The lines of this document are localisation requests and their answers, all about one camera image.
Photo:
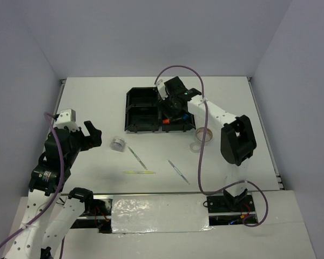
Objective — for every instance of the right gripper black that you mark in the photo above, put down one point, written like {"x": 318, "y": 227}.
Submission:
{"x": 163, "y": 106}

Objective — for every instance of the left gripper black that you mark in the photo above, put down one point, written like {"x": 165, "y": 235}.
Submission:
{"x": 89, "y": 141}

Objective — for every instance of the large brown-core tape roll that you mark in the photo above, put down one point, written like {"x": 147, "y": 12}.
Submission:
{"x": 202, "y": 134}

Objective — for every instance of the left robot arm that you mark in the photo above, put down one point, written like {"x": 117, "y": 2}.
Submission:
{"x": 39, "y": 236}

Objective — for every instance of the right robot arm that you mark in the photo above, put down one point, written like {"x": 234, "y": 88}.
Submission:
{"x": 237, "y": 139}

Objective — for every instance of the silver tape roll in case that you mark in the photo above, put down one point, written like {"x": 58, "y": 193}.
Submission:
{"x": 117, "y": 144}

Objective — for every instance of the black four-compartment organizer tray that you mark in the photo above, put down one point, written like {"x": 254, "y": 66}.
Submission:
{"x": 142, "y": 113}

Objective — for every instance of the small clear tape roll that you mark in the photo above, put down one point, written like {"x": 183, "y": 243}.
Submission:
{"x": 195, "y": 147}

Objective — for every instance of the clear pen grey stripes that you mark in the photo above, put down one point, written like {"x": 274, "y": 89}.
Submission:
{"x": 137, "y": 157}

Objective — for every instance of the yellow-green clear pen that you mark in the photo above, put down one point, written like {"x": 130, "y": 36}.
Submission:
{"x": 139, "y": 172}

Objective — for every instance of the clear pen blue ink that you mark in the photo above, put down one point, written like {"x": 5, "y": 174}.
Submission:
{"x": 178, "y": 171}

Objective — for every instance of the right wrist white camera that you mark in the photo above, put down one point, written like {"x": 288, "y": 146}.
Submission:
{"x": 161, "y": 89}

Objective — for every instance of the wrist white camera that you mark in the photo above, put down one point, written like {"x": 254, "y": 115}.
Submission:
{"x": 67, "y": 118}
{"x": 161, "y": 89}

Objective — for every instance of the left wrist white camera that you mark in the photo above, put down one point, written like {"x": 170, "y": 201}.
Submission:
{"x": 67, "y": 118}

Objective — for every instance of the aluminium rail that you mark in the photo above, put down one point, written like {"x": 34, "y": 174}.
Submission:
{"x": 109, "y": 206}

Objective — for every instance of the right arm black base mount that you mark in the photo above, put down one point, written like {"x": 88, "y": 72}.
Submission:
{"x": 217, "y": 204}

